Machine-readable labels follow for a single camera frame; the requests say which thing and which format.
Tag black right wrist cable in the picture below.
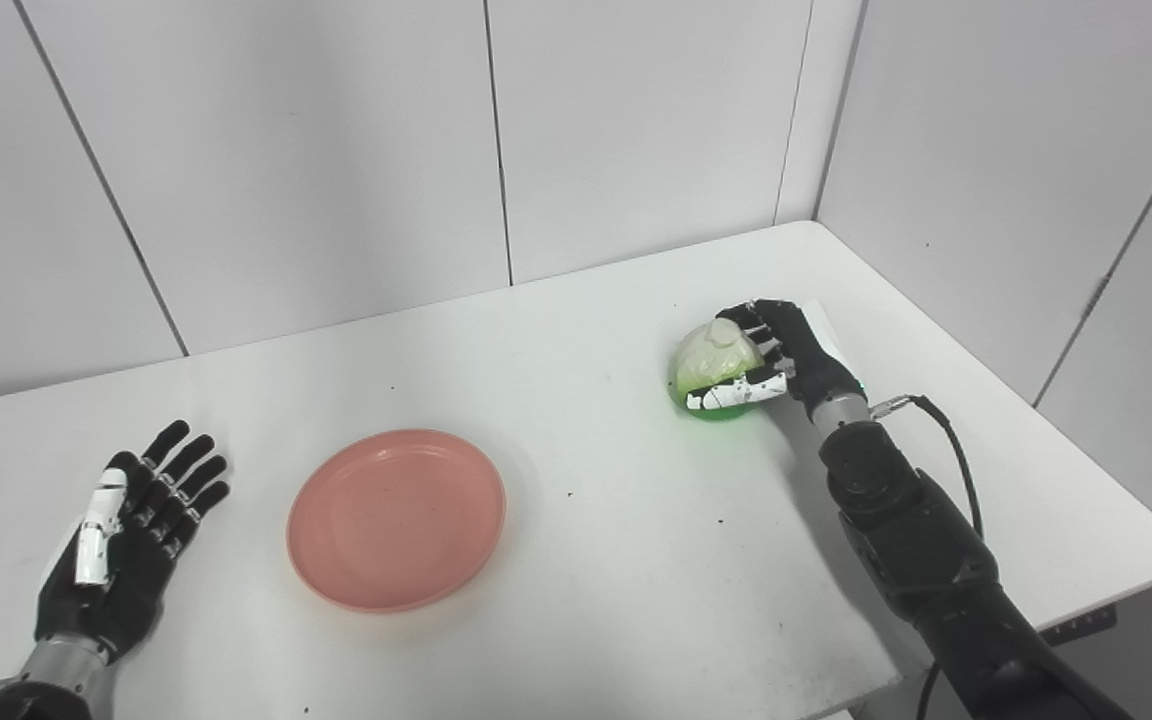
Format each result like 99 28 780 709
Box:
869 394 984 720

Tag black bracket under table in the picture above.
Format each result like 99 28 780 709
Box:
1039 603 1118 648

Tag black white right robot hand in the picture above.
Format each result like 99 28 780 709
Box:
686 298 869 421

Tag pink round plate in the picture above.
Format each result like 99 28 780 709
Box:
286 429 508 614

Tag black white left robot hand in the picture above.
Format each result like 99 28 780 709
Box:
33 419 232 663

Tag green white toy cabbage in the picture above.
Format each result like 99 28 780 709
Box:
668 320 769 422

